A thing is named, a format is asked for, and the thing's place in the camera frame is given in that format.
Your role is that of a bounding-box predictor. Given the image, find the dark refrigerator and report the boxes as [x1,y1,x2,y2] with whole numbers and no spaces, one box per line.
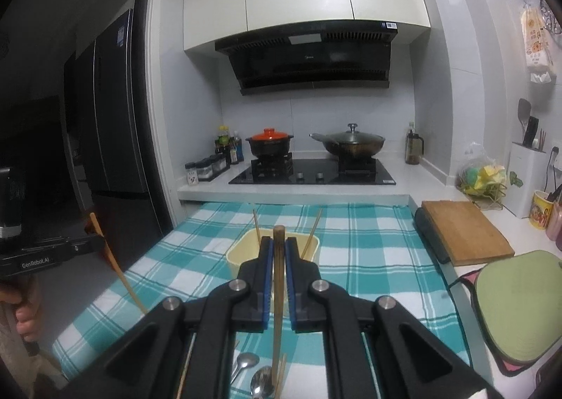
[64,8,152,196]

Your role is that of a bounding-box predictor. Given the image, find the person's left hand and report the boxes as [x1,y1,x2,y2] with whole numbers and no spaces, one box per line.
[13,280,45,356]

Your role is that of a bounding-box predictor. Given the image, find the white knife block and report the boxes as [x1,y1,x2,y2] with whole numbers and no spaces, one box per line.
[509,141,548,219]

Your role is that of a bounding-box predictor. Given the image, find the cream utensil holder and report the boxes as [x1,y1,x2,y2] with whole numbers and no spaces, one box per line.
[226,229,319,316]

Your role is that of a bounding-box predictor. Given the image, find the dark door frame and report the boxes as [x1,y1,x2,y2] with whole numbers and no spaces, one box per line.
[127,0,175,246]

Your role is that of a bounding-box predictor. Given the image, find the metal wall rack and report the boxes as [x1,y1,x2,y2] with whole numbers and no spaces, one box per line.
[529,0,562,38]

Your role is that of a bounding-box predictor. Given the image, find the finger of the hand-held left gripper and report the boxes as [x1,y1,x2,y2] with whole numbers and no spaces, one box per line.
[70,234,107,256]

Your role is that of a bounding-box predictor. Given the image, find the hanging orange printed packet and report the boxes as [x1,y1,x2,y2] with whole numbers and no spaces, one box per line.
[520,2,555,84]

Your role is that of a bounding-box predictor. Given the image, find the black range hood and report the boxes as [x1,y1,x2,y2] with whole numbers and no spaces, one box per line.
[214,21,399,96]

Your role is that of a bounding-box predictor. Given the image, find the teal checkered cloth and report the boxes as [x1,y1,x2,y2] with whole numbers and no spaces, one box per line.
[53,202,473,399]

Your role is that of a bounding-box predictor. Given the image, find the black clay pot orange lid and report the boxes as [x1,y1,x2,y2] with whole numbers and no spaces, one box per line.
[245,128,296,159]

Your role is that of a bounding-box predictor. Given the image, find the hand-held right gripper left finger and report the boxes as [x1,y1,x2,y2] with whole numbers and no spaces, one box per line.
[57,236,275,399]

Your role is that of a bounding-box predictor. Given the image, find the green round mat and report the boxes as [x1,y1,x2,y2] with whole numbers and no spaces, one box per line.
[475,250,562,367]

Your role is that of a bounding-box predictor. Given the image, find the grey spatula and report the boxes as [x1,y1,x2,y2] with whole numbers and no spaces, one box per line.
[517,98,533,146]

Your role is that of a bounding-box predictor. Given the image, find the black glass gas hob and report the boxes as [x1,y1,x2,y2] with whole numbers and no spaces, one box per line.
[228,152,397,187]

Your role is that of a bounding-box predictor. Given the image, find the steel spoon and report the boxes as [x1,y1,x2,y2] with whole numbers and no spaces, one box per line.
[250,366,274,399]
[228,352,261,389]

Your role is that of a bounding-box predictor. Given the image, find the plastic bag of sponges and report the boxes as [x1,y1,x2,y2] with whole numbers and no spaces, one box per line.
[454,142,511,198]

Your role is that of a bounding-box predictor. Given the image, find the yellow-capped sauce bottle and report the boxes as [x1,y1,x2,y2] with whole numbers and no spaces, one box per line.
[215,126,231,165]

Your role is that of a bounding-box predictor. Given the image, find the pink cup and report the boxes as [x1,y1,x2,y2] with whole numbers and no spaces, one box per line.
[547,201,562,242]

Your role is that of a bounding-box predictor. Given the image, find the gold wire rack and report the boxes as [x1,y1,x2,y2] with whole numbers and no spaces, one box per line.
[456,179,505,212]

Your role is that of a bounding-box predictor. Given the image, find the dark oil jug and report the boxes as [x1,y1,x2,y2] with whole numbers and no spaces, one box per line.
[404,121,425,166]

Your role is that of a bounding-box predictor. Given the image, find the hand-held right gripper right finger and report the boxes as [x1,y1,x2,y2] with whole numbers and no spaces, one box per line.
[285,237,505,399]

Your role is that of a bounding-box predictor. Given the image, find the wooden cutting board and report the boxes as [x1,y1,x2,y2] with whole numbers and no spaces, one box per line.
[421,200,516,267]

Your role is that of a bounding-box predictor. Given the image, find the black griddle pan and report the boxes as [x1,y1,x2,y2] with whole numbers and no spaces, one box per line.
[414,207,454,265]

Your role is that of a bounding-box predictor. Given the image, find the black pink-trimmed mat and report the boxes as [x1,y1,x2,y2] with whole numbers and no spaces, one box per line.
[447,268,542,379]

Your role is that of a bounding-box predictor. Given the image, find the dark wooden chopstick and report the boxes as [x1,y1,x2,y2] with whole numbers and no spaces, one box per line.
[273,225,287,399]

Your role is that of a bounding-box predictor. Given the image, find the yellow printed cup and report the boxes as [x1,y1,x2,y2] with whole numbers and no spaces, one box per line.
[531,190,556,231]

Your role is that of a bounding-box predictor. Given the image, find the wok with glass lid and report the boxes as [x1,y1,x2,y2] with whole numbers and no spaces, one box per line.
[308,122,386,161]

